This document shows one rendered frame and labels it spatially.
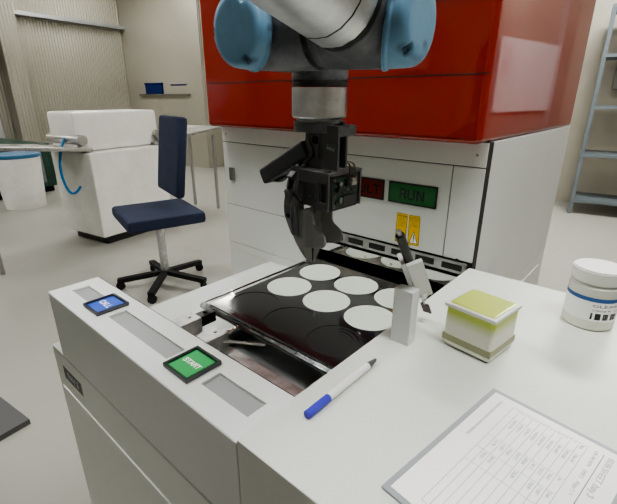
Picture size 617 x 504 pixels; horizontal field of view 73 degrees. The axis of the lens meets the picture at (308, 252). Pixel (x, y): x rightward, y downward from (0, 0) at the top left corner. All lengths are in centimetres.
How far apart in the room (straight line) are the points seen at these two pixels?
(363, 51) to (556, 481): 43
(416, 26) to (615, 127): 613
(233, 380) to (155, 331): 19
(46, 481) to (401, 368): 158
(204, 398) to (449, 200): 63
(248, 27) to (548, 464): 51
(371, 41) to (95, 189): 388
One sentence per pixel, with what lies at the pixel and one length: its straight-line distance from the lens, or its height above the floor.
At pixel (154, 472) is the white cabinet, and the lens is 76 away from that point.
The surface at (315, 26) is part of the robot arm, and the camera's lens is 36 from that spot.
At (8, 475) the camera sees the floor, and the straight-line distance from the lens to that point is 205.
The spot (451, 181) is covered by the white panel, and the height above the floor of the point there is 114.
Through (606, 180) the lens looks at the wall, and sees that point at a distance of 656.
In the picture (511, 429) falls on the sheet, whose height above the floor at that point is 97.
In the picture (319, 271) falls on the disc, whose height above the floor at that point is 90.
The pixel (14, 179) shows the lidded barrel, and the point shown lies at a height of 39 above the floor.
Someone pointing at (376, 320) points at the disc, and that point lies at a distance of 82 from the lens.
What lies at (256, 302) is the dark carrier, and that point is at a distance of 88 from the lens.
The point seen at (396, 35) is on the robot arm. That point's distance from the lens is 40.
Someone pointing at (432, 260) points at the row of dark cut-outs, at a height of 96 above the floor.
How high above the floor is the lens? 130
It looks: 20 degrees down
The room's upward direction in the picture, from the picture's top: straight up
